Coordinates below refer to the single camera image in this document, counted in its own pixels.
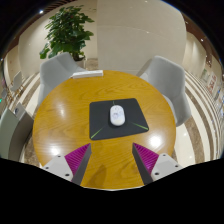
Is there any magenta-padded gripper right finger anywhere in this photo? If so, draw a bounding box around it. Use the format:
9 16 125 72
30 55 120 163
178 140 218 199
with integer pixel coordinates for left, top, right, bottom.
131 142 184 186

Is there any grey waste bin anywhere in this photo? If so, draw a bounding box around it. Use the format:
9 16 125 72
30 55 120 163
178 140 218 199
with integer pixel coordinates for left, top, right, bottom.
0 102 35 163

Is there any white power strip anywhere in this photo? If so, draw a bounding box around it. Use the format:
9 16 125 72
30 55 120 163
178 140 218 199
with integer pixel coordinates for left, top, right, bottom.
71 69 104 80

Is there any small grey chair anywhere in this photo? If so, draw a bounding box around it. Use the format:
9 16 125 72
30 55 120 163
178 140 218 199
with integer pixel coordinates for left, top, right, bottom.
9 70 24 94

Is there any white printed computer mouse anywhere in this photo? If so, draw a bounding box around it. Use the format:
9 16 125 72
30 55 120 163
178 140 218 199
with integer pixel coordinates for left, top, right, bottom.
109 104 126 127

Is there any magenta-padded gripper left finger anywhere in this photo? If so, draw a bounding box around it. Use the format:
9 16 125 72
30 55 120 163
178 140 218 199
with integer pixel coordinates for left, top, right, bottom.
40 142 92 186

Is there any green potted plant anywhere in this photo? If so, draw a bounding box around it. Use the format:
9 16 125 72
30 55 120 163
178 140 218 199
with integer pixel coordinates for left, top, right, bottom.
39 5 95 62

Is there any grey shell chair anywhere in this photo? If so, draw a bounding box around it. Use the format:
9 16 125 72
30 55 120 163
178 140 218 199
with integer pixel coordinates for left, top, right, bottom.
136 55 193 128
37 52 86 108

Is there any black green-lined mouse pad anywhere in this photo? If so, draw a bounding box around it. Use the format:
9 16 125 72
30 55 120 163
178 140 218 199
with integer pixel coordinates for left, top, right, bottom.
88 97 150 141

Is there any red white wall poster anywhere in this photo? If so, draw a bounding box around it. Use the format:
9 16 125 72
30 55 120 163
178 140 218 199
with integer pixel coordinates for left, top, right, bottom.
206 74 218 96

